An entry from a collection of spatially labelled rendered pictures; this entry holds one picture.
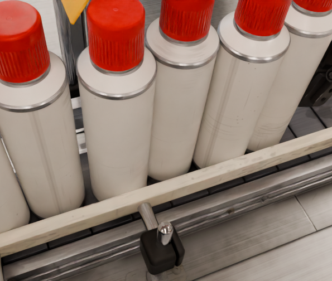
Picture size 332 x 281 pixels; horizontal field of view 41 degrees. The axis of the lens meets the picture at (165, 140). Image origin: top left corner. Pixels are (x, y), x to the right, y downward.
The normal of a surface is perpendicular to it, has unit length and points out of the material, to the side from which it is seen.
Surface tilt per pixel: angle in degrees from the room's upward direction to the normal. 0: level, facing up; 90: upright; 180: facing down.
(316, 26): 45
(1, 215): 90
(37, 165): 90
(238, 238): 0
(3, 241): 0
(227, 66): 90
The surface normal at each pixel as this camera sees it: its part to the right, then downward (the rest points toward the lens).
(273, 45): 0.36, 0.07
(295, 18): -0.40, -0.05
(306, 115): 0.07, -0.57
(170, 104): -0.20, 0.80
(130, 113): 0.40, 0.77
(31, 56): 0.66, 0.65
